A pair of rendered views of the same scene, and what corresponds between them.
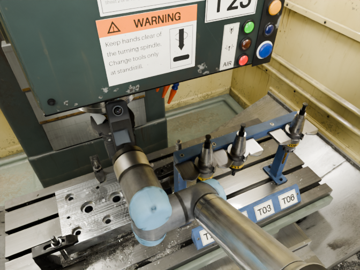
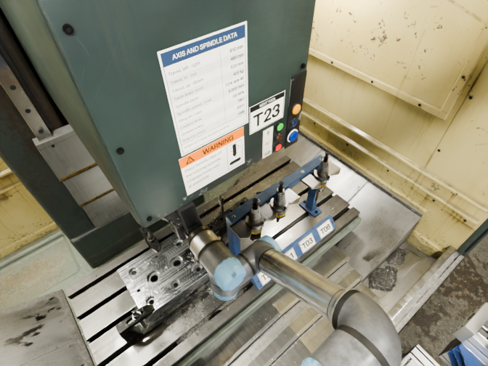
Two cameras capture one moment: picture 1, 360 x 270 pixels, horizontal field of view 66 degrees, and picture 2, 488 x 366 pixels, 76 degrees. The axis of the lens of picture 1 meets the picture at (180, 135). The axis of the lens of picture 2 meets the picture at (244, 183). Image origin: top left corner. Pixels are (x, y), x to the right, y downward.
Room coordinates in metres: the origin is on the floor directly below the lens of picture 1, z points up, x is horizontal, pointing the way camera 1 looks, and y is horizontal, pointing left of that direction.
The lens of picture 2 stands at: (-0.06, 0.09, 2.09)
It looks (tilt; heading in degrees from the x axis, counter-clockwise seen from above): 48 degrees down; 348
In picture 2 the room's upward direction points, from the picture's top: 2 degrees counter-clockwise
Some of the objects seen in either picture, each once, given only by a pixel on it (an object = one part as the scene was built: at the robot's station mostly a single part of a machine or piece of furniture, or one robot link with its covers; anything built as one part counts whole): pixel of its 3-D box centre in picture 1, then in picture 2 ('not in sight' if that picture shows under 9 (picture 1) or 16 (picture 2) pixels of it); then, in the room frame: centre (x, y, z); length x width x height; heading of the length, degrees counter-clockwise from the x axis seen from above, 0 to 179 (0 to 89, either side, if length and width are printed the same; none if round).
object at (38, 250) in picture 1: (57, 249); (137, 320); (0.38, 0.38, 0.97); 0.13 x 0.03 x 0.15; 115
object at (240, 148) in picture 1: (239, 142); (279, 196); (0.57, -0.17, 1.26); 0.04 x 0.04 x 0.07
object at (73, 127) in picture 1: (90, 91); (124, 164); (0.98, 0.38, 1.16); 0.48 x 0.05 x 0.51; 115
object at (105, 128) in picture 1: (122, 145); (189, 225); (0.46, 0.14, 1.36); 0.12 x 0.08 x 0.09; 25
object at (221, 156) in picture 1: (222, 159); (267, 212); (0.55, -0.12, 1.21); 0.07 x 0.05 x 0.01; 25
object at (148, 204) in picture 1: (145, 197); (222, 266); (0.31, 0.07, 1.36); 0.11 x 0.08 x 0.09; 25
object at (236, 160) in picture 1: (237, 153); (279, 204); (0.57, -0.17, 1.21); 0.06 x 0.06 x 0.03
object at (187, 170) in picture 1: (188, 171); (242, 229); (0.50, -0.02, 1.21); 0.07 x 0.05 x 0.01; 25
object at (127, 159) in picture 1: (134, 167); (205, 243); (0.38, 0.10, 1.37); 0.08 x 0.05 x 0.08; 115
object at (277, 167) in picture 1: (283, 150); (314, 187); (0.74, -0.40, 1.05); 0.10 x 0.05 x 0.30; 25
